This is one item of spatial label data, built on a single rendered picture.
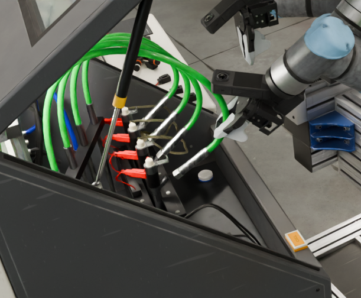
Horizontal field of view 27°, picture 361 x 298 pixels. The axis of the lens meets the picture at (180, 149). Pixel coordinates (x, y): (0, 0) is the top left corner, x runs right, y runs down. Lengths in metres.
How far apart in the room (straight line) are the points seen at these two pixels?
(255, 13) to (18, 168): 0.71
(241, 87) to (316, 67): 0.16
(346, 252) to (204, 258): 1.34
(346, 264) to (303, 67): 1.38
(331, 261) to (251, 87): 1.32
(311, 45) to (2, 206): 0.58
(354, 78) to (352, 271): 1.31
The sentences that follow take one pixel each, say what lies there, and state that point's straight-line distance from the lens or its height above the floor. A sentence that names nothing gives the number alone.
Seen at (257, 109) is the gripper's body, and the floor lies 1.29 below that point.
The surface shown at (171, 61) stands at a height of 1.38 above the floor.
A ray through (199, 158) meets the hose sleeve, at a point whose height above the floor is 1.15.
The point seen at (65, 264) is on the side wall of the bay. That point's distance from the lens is 1.29.
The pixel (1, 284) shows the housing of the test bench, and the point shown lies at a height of 1.20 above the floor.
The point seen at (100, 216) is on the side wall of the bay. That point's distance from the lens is 1.24.
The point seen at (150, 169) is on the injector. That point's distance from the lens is 1.63.
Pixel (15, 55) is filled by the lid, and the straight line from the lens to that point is 1.16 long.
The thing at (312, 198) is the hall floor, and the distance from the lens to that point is 3.21.
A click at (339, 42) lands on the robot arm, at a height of 1.43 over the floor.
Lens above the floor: 2.04
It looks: 34 degrees down
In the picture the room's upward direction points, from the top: 11 degrees counter-clockwise
